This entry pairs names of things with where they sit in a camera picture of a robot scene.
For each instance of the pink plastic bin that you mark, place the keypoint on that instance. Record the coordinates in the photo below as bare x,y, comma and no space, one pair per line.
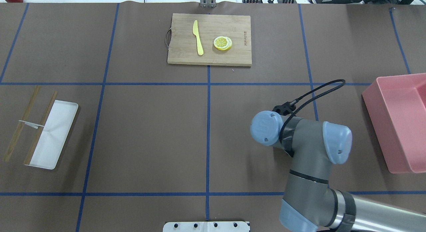
396,107

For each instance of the wooden cutting board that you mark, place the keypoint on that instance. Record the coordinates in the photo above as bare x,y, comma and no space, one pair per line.
182,47

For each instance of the wooden chopstick left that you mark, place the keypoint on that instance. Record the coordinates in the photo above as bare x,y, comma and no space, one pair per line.
40,129

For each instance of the wooden chopstick right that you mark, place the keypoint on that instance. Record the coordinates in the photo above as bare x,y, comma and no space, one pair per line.
20,125

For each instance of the yellow plastic knife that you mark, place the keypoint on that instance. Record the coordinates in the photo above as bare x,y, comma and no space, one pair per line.
195,31

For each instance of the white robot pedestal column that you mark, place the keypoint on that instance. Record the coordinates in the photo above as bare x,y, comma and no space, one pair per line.
207,226

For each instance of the white rectangular tray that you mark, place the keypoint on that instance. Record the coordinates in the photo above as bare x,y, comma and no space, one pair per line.
54,135

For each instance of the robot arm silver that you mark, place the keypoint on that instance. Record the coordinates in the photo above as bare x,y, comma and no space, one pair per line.
308,202

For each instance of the yellow lemon slice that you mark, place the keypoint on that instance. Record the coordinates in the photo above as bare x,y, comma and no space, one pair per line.
222,43

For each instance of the wooden chopstick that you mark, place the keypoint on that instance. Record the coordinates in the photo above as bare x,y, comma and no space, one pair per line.
20,125
40,129

